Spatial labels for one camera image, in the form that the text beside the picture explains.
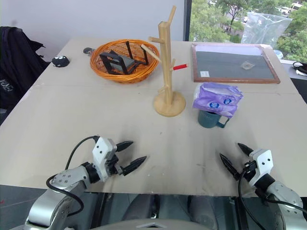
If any grey robot torso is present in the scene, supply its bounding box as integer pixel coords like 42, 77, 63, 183
95, 217, 216, 230

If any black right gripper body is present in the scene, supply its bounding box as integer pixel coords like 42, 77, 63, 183
236, 161, 258, 183

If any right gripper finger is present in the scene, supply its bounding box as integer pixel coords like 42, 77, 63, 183
237, 143, 253, 157
219, 153, 241, 181

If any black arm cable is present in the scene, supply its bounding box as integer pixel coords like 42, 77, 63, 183
45, 135, 100, 218
238, 167, 264, 230

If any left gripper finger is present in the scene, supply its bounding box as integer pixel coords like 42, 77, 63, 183
116, 140, 134, 152
122, 156, 148, 177

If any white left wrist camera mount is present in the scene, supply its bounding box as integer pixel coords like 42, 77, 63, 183
92, 137, 118, 183

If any black metal folding stand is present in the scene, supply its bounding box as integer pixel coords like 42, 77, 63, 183
99, 41, 150, 75

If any wood framed blackboard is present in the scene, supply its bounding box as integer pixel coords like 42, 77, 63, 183
191, 43, 281, 85

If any clear plastic bag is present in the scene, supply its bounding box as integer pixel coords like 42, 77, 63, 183
240, 11, 293, 45

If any teal mug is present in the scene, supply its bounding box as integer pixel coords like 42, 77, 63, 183
197, 109, 228, 129

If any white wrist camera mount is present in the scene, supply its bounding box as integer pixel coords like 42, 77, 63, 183
248, 148, 274, 186
92, 137, 118, 183

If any purple tissue pack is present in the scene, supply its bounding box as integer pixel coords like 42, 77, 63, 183
192, 82, 244, 118

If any black jacket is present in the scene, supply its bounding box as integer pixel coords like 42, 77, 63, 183
0, 25, 51, 113

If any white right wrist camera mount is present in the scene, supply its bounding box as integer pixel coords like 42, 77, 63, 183
248, 148, 274, 186

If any dark window frame post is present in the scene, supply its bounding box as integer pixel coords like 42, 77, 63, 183
183, 0, 192, 42

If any orange wicker basket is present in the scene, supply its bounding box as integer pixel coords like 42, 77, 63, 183
90, 39, 161, 84

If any wooden mug tree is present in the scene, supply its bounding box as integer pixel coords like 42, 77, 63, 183
148, 5, 190, 117

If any black plush toy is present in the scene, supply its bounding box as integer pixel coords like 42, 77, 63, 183
52, 55, 71, 67

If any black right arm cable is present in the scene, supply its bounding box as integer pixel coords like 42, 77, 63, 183
238, 167, 264, 230

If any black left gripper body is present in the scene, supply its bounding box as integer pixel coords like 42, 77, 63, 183
105, 150, 126, 178

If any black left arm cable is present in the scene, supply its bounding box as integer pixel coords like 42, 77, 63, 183
45, 135, 100, 218

